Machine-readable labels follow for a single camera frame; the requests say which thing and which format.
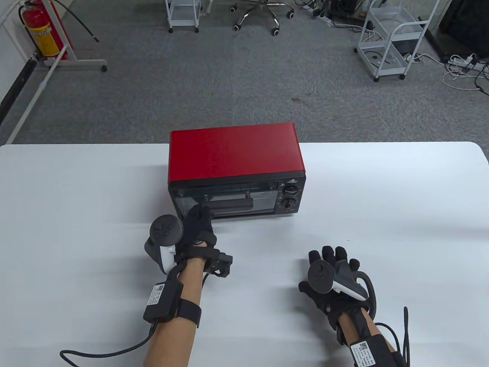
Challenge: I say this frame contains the white floor cable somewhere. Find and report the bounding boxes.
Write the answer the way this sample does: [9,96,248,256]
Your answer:
[443,65,484,91]

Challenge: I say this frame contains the person's left hand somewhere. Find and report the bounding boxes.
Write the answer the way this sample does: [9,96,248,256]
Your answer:
[175,205,217,264]

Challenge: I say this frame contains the black wall strip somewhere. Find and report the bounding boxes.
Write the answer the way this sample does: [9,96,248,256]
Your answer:
[0,57,39,127]

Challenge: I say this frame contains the white metal stand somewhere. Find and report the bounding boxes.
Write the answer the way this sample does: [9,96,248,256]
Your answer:
[6,0,108,145]

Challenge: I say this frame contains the white power strip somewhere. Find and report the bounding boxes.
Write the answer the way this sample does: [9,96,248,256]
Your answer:
[449,54,484,70]

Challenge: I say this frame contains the black braided cable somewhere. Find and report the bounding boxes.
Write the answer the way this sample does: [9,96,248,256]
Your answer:
[376,306,410,367]
[59,323,159,367]

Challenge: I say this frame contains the large white wheeled cart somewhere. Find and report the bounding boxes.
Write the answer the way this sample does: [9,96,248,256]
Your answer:
[353,0,442,83]

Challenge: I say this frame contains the person's right hand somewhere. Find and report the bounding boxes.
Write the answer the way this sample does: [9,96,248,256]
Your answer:
[299,245,371,331]

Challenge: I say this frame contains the glass oven door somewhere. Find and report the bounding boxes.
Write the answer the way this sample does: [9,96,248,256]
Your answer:
[171,183,279,218]

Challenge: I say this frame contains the person's left forearm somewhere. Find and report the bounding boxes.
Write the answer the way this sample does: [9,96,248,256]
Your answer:
[147,257,209,367]

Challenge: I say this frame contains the red toaster oven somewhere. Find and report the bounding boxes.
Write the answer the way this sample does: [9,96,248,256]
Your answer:
[168,123,307,220]

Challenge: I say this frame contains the black extinguisher hose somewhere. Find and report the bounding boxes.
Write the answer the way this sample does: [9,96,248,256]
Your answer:
[52,0,100,43]

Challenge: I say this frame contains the black labelled wrist sensor box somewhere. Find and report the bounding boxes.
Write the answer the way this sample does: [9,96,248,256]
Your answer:
[143,282,184,323]
[350,336,398,367]

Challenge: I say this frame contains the person's right forearm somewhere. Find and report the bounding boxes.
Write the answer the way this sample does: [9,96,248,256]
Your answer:
[338,312,387,367]

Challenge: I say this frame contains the small white wheeled cart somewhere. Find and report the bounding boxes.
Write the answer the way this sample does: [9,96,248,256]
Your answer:
[165,0,203,34]

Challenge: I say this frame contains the office chair wheeled base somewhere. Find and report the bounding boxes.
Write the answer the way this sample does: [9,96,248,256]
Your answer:
[229,0,295,37]

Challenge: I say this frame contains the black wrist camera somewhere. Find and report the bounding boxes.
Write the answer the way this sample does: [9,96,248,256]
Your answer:
[202,248,233,277]

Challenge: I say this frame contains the black and white controller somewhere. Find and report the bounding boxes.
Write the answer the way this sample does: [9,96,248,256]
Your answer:
[144,215,184,275]
[308,260,368,301]

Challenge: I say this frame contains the black cabinet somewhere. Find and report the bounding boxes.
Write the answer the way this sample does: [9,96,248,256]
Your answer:
[426,0,489,62]

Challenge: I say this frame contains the red fire extinguisher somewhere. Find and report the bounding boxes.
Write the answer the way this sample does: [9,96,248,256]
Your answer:
[19,0,62,58]

